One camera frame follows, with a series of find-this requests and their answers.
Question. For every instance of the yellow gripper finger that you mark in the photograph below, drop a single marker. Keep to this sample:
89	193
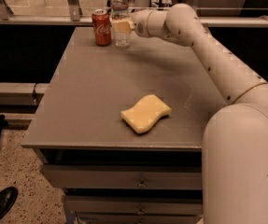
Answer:
124	26

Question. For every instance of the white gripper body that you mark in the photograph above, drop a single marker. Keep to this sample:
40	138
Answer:
139	21

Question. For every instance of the clear plastic water bottle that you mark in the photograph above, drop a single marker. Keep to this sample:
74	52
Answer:
120	11

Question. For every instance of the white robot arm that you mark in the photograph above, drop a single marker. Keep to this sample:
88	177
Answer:
235	142

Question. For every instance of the red Coca-Cola can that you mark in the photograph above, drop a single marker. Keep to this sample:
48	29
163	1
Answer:
101	27

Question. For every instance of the yellow sponge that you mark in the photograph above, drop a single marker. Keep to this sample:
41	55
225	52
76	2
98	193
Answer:
145	113

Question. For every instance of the metal railing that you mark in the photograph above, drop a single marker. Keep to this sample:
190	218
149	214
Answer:
78	12

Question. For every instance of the grey drawer cabinet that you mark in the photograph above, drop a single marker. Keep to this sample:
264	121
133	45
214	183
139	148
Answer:
108	173

